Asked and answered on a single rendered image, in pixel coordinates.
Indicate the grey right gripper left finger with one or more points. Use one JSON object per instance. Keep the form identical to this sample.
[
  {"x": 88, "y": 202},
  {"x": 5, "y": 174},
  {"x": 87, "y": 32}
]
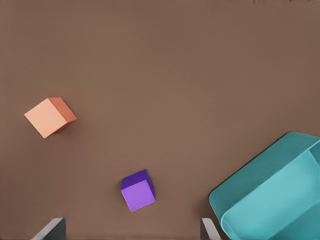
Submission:
[{"x": 52, "y": 231}]

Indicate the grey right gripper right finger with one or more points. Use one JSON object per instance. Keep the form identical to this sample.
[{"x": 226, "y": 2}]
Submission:
[{"x": 208, "y": 230}]

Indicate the teal tray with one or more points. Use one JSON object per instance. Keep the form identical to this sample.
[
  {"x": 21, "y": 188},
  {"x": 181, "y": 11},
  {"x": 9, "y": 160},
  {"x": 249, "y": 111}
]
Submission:
[{"x": 270, "y": 195}]

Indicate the purple cube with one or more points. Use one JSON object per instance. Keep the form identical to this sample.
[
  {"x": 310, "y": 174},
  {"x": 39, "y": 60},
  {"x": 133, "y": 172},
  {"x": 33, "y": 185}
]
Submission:
[{"x": 138, "y": 193}]

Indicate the orange cube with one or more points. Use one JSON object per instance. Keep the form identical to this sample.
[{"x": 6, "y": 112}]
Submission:
[{"x": 47, "y": 118}]

